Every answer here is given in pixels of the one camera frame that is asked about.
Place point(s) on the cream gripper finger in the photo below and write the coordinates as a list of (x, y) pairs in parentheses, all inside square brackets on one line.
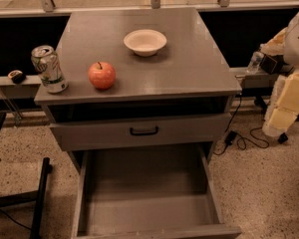
[(283, 109), (274, 46)]

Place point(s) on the black power adapter with cable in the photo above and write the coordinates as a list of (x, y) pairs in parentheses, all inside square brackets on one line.
[(234, 137)]

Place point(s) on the green and white soda can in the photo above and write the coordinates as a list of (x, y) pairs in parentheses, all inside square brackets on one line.
[(46, 63)]

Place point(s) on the grey upper drawer black handle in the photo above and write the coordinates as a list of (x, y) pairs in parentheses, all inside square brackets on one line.
[(112, 133)]

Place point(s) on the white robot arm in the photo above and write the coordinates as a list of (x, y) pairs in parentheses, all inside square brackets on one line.
[(291, 48)]

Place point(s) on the clear plastic water bottle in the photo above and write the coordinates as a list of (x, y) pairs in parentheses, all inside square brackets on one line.
[(255, 62)]

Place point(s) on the small black and tan object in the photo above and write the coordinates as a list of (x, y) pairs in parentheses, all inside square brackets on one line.
[(17, 76)]

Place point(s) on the small black box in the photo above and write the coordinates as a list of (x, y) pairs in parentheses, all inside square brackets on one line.
[(272, 64)]

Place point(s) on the grey open lower drawer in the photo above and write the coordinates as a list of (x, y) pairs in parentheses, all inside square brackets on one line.
[(148, 192)]

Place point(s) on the red apple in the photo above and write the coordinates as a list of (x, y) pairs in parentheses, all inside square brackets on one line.
[(102, 75)]

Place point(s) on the white paper bowl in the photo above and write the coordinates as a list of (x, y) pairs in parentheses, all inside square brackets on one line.
[(145, 42)]

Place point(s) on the grey drawer cabinet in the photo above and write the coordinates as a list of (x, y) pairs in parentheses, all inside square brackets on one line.
[(187, 77)]

